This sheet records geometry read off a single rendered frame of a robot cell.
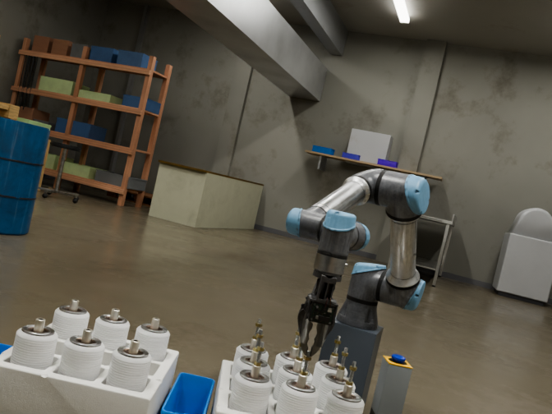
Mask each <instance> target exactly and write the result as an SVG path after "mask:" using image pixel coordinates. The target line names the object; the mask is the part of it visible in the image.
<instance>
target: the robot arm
mask: <svg viewBox="0 0 552 414"><path fill-rule="evenodd" d="M429 198H430V188H429V184H428V182H427V180H426V179H425V178H423V177H418V176H416V175H414V174H406V173H401V172H393V171H389V170H384V169H370V170H365V171H363V172H359V173H356V174H354V175H352V176H350V177H349V178H347V179H346V180H345V181H344V183H343V185H342V186H341V187H339V188H338V189H337V190H336V191H334V192H332V193H331V194H329V195H327V196H326V197H325V198H324V199H322V200H320V201H319V202H317V203H316V204H314V205H312V206H311V207H310V208H309V209H298V208H294V209H292V210H291V211H290V212H289V213H288V215H287V219H286V229H287V232H288V233H290V234H292V235H295V236H298V237H303V238H306V239H310V240H312V241H316V242H319V246H318V251H317V253H316V257H315V263H314V271H313V275H314V276H316V277H317V278H318V279H317V281H316V283H315V286H314V288H313V291H312V293H310V294H309V293H308V296H307V297H306V302H305V304H301V309H300V310H299V312H298V316H297V322H298V328H299V334H300V341H301V349H302V351H303V353H304V355H306V354H307V350H308V345H307V343H308V340H309V332H310V331H311V330H312V326H313V323H312V322H316V323H318V324H317V326H316V330H317V334H316V336H315V338H314V340H315V341H314V344H313V345H312V346H311V350H310V357H312V356H314V355H315V354H316V353H317V352H318V351H319V349H320V348H321V347H322V346H323V343H324V341H325V339H326V337H327V336H328V334H329V333H330V331H331V330H332V329H333V327H334V324H335V317H336V314H337V310H338V303H337V302H336V300H334V299H333V298H332V295H333V292H334V289H335V285H336V282H341V280H342V276H341V275H343V273H344V267H348V263H346V262H347V257H348V252H349V251H359V250H361V249H363V248H365V247H366V246H367V244H368V243H369V240H370V232H369V230H368V228H367V227H366V226H365V225H364V224H362V223H359V222H356V219H357V218H356V216H355V215H354V214H349V213H348V212H349V211H350V210H351V209H353V208H354V207H356V206H357V205H363V204H365V203H368V204H373V205H380V206H383V207H385V213H386V215H387V216H388V218H390V268H389V269H388V270H386V266H385V265H381V264H371V263H361V262H359V263H356V264H355V265H354V267H353V271H352V276H351V280H350V283H349V288H348V291H347V297H346V301H345V302H344V303H343V305H342V307H341V309H340V310H339V312H338V315H337V320H338V321H340V322H341V323H343V324H346V325H349V326H352V327H355V328H359V329H366V330H377V326H378V317H377V305H378V301H380V302H383V303H386V304H389V305H392V306H396V307H399V308H402V309H403V310H404V309H405V310H409V311H414V310H415V309H416V308H417V307H418V305H419V303H420V300H421V297H422V295H423V292H424V289H425V285H426V282H425V281H423V280H422V279H420V274H419V272H418V271H417V270H416V231H417V220H418V219H419V218H420V217H421V216H422V215H423V214H424V213H425V212H426V210H427V208H428V205H429Z"/></svg>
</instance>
